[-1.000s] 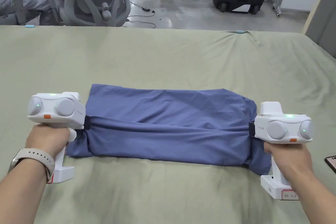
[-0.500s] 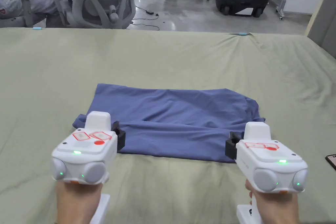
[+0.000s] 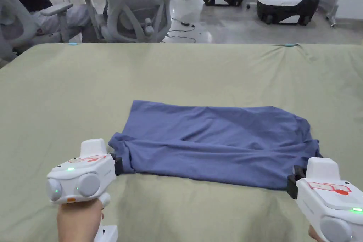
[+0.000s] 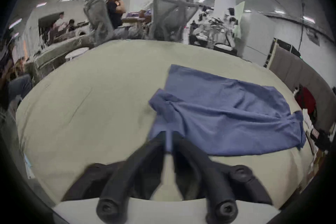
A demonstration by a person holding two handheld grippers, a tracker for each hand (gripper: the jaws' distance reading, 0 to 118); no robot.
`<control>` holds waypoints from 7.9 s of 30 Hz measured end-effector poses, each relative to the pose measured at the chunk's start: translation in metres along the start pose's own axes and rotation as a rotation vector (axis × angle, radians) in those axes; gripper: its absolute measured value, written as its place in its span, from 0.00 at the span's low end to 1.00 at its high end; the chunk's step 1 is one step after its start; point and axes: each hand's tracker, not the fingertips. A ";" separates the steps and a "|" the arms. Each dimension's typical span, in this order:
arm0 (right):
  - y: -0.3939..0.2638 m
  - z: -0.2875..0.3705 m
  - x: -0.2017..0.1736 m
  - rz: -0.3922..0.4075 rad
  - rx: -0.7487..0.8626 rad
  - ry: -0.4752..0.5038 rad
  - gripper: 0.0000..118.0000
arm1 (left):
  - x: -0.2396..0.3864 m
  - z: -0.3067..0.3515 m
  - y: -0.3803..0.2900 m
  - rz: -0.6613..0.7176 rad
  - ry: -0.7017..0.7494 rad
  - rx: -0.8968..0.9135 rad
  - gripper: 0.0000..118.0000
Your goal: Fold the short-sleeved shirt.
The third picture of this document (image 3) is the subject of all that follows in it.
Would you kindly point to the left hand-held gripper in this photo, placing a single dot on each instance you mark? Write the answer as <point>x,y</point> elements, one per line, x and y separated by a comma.
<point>93,169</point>

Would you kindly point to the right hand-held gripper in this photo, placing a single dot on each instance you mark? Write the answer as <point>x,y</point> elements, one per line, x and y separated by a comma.
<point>323,196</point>

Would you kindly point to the dark blue shirt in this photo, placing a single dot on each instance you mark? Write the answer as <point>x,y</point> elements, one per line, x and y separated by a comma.
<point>210,145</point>

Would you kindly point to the person's right hand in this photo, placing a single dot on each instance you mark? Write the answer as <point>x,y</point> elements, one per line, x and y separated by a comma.
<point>315,235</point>

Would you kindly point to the person's left hand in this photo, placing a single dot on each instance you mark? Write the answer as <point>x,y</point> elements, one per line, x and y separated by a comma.
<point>76,222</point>

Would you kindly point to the bed with pale green sheet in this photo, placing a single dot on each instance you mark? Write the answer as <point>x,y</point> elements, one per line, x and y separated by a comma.
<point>85,89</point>

